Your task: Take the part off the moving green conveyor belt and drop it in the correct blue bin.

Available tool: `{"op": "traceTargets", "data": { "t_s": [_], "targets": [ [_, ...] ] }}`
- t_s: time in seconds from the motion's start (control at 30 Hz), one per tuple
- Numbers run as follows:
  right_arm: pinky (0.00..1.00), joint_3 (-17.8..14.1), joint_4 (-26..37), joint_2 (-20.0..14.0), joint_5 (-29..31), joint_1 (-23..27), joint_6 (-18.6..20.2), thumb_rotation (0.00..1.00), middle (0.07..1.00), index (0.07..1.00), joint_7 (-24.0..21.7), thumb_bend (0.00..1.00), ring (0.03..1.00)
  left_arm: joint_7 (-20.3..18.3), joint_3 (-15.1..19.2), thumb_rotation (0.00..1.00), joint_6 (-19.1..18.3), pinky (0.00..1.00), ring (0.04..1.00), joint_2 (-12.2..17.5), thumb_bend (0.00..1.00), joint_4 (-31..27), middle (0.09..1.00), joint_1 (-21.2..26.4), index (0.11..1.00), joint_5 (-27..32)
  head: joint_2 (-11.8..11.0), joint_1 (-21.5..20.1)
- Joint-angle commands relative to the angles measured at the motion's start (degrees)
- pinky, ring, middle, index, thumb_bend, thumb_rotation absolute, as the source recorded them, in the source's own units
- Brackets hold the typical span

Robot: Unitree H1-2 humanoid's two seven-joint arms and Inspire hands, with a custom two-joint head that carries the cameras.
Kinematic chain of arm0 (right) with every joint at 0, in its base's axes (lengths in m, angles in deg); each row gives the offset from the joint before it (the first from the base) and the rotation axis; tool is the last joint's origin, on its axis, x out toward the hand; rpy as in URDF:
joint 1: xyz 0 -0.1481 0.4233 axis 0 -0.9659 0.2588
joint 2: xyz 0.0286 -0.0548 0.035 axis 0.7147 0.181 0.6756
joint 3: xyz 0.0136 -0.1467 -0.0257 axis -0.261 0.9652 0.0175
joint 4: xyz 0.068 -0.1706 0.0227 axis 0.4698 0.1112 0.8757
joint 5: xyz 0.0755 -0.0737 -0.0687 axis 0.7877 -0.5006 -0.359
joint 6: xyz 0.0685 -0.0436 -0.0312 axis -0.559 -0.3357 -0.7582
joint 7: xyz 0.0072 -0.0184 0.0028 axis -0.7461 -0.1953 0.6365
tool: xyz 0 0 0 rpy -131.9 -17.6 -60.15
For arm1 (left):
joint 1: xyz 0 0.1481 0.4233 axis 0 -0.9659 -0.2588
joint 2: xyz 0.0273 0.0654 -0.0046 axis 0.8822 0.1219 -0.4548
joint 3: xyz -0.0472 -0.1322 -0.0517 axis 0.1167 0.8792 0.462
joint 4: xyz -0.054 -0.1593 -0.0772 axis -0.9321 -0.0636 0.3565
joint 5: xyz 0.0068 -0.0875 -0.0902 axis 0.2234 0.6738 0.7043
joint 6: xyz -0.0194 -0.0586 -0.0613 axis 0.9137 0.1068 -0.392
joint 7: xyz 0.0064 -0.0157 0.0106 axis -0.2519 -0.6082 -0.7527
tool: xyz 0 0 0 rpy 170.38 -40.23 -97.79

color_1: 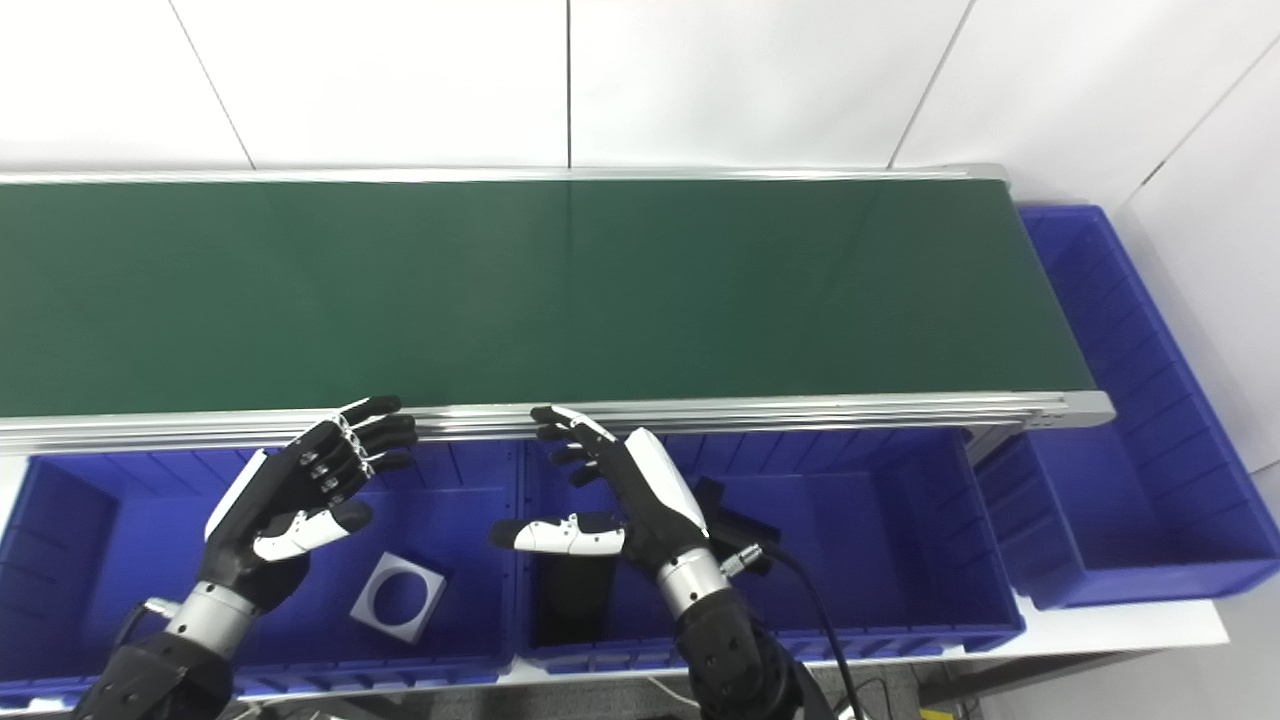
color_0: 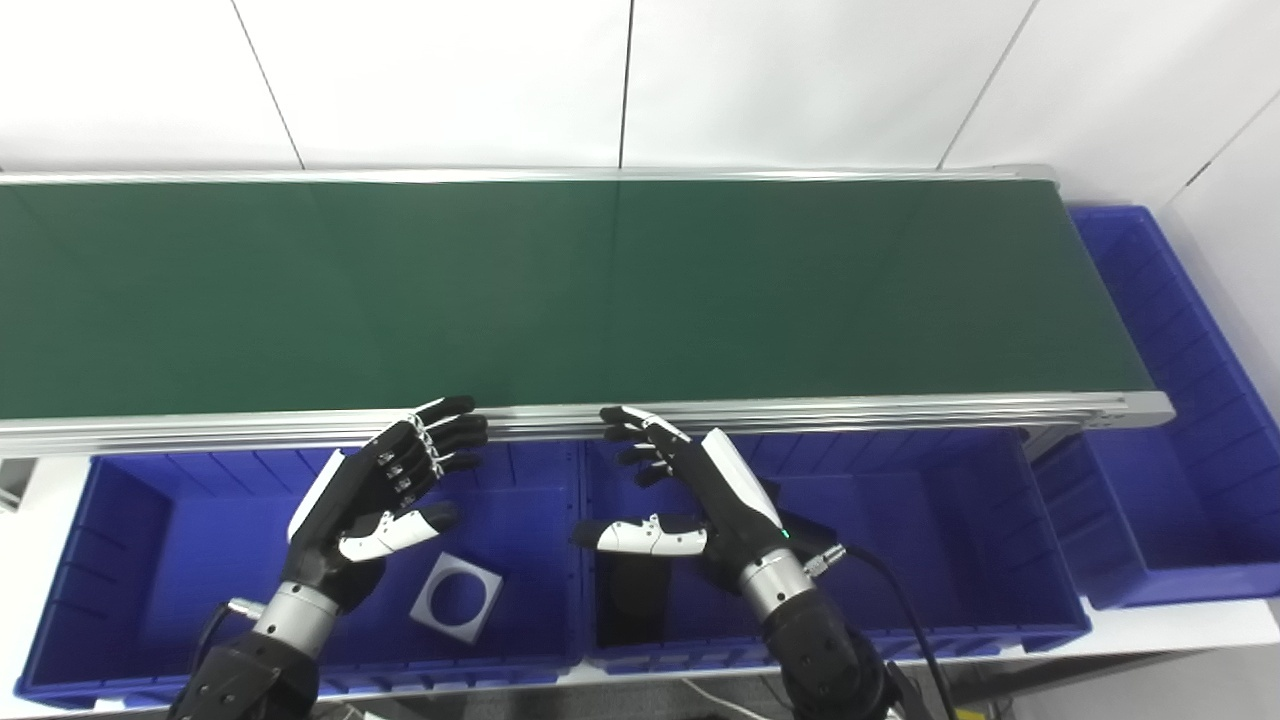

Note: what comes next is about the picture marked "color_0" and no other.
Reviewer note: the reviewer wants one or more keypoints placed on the blue plastic bin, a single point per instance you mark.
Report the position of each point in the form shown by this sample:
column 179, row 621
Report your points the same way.
column 1180, row 500
column 950, row 540
column 200, row 560

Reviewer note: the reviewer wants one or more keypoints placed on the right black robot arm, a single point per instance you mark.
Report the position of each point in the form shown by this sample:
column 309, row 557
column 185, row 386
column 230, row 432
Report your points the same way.
column 820, row 660

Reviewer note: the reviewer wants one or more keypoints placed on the green conveyor with aluminium frame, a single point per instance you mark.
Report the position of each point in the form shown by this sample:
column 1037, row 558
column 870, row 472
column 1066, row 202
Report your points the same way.
column 600, row 290

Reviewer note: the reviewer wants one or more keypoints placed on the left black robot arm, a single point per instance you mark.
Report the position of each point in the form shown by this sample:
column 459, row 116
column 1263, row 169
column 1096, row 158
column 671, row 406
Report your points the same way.
column 245, row 685

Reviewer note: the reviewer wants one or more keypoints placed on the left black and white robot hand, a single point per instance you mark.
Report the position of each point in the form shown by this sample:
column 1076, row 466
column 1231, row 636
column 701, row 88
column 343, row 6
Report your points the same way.
column 350, row 510

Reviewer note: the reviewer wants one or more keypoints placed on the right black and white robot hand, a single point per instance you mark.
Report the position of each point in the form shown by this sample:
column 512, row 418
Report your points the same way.
column 730, row 500

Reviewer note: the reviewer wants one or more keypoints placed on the white square plate with hole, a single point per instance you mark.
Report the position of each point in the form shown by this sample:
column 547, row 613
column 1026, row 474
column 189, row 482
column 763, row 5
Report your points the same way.
column 428, row 610

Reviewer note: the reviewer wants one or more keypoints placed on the aluminium conveyor leg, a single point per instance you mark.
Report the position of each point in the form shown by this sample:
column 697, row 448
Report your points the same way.
column 1050, row 445
column 15, row 485

